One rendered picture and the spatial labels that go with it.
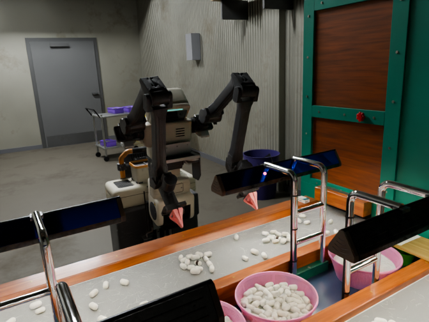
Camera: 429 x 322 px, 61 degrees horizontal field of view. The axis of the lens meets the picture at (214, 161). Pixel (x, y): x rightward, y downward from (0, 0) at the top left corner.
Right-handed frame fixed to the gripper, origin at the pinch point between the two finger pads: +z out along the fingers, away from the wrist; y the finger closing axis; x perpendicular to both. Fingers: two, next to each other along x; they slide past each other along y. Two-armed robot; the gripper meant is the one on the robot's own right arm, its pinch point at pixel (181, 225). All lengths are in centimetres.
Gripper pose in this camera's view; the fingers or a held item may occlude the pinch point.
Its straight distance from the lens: 153.9
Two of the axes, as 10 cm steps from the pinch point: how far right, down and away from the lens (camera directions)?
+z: 4.2, 7.8, -4.7
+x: -3.0, 6.1, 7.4
